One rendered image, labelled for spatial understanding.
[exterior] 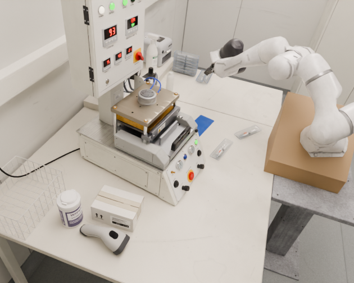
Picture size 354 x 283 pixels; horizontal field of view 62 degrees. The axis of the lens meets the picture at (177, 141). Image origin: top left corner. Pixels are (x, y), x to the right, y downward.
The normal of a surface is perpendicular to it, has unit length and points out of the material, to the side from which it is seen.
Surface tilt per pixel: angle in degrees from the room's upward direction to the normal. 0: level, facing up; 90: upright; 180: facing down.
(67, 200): 1
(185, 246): 0
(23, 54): 90
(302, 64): 84
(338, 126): 44
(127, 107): 0
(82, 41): 90
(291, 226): 90
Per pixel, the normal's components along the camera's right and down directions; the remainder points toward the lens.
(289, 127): -0.12, -0.18
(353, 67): -0.32, 0.60
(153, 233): 0.11, -0.75
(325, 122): -0.45, -0.28
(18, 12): 0.94, 0.29
